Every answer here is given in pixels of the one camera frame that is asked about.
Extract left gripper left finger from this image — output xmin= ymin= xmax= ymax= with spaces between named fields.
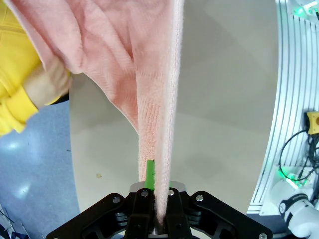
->
xmin=46 ymin=159 xmax=157 ymax=239

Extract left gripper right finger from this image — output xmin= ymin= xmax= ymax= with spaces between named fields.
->
xmin=165 ymin=181 xmax=274 ymax=239

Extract pink terry towel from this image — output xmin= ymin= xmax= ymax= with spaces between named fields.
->
xmin=9 ymin=0 xmax=185 ymax=231

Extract right forearm in yellow sleeve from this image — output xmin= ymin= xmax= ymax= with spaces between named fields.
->
xmin=0 ymin=83 xmax=40 ymax=137

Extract person's right hand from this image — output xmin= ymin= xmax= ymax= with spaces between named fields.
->
xmin=24 ymin=57 xmax=73 ymax=110

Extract yellow button box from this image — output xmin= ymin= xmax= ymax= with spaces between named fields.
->
xmin=306 ymin=111 xmax=319 ymax=135

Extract person in yellow hoodie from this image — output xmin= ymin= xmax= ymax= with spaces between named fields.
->
xmin=0 ymin=0 xmax=42 ymax=97

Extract black cable bundle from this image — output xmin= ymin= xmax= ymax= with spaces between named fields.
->
xmin=280 ymin=128 xmax=319 ymax=182

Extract aluminium profile mounting frame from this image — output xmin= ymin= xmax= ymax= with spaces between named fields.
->
xmin=246 ymin=0 xmax=319 ymax=216

